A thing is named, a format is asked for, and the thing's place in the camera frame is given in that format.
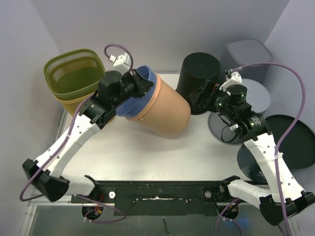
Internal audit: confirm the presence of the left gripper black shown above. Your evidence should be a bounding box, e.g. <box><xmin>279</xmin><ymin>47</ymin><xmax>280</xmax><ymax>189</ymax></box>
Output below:
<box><xmin>112</xmin><ymin>68</ymin><xmax>154</xmax><ymax>108</ymax></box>

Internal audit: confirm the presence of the blue round bin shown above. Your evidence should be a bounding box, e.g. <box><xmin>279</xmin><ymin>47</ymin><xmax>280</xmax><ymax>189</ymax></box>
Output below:
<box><xmin>115</xmin><ymin>65</ymin><xmax>158</xmax><ymax>119</ymax></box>

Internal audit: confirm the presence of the black ribbed round bin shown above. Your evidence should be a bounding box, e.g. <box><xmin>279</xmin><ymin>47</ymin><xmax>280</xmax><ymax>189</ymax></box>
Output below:
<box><xmin>176</xmin><ymin>52</ymin><xmax>221</xmax><ymax>115</ymax></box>

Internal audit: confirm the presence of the tan round bin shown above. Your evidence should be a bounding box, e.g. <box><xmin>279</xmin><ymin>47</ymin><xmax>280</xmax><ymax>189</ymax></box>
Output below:
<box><xmin>128</xmin><ymin>75</ymin><xmax>191</xmax><ymax>138</ymax></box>

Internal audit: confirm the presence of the light grey round bin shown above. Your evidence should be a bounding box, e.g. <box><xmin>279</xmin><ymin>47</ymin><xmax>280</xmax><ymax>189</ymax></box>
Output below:
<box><xmin>208</xmin><ymin>79</ymin><xmax>271</xmax><ymax>144</ymax></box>

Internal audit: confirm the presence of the grey mesh square basket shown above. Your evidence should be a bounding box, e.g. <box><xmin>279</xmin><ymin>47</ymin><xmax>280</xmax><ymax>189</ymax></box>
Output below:
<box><xmin>220</xmin><ymin>38</ymin><xmax>273</xmax><ymax>83</ymax></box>

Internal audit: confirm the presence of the tan mesh square basket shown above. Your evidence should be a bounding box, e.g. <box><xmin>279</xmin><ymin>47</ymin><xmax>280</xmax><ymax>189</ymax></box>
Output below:
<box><xmin>54</xmin><ymin>93</ymin><xmax>93</xmax><ymax>116</ymax></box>

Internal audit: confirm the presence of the dark navy round bin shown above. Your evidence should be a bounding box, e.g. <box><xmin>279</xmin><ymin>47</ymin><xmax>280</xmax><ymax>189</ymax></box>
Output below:
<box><xmin>237</xmin><ymin>115</ymin><xmax>315</xmax><ymax>184</ymax></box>

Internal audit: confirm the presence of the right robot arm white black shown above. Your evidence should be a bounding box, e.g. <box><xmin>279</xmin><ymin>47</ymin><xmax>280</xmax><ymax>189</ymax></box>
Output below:
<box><xmin>189</xmin><ymin>80</ymin><xmax>315</xmax><ymax>226</ymax></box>

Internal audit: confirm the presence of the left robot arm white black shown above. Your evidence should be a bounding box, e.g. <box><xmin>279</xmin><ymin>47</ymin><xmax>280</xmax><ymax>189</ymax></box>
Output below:
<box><xmin>22</xmin><ymin>69</ymin><xmax>157</xmax><ymax>202</ymax></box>

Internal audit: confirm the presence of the green mesh square basket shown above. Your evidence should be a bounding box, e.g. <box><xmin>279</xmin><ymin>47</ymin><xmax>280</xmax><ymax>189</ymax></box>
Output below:
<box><xmin>44</xmin><ymin>49</ymin><xmax>105</xmax><ymax>101</ymax></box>

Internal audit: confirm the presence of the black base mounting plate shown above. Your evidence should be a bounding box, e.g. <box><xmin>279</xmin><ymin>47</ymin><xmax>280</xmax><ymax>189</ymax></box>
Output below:
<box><xmin>71</xmin><ymin>180</ymin><xmax>247</xmax><ymax>217</ymax></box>

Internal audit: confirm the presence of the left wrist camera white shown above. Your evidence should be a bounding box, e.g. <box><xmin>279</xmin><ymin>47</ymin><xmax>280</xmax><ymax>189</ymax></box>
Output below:
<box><xmin>109</xmin><ymin>53</ymin><xmax>130</xmax><ymax>73</ymax></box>

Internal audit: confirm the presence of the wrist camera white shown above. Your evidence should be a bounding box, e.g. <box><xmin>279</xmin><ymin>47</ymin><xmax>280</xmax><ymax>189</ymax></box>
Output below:
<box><xmin>109</xmin><ymin>53</ymin><xmax>130</xmax><ymax>73</ymax></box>
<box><xmin>222</xmin><ymin>69</ymin><xmax>242</xmax><ymax>89</ymax></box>

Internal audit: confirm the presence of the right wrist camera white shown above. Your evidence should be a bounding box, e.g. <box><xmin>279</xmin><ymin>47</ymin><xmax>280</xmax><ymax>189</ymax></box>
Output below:
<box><xmin>222</xmin><ymin>69</ymin><xmax>242</xmax><ymax>89</ymax></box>

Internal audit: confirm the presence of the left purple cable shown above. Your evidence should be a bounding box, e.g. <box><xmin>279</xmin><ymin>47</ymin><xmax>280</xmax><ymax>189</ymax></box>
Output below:
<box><xmin>19</xmin><ymin>44</ymin><xmax>134</xmax><ymax>224</ymax></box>

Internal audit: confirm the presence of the purple cable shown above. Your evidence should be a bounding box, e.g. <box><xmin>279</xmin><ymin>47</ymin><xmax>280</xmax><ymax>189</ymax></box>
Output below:
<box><xmin>19</xmin><ymin>44</ymin><xmax>134</xmax><ymax>224</ymax></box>
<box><xmin>215</xmin><ymin>62</ymin><xmax>306</xmax><ymax>236</ymax></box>

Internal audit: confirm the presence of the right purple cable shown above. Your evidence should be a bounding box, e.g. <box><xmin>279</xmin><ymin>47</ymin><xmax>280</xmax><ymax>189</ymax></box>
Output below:
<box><xmin>215</xmin><ymin>62</ymin><xmax>306</xmax><ymax>236</ymax></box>

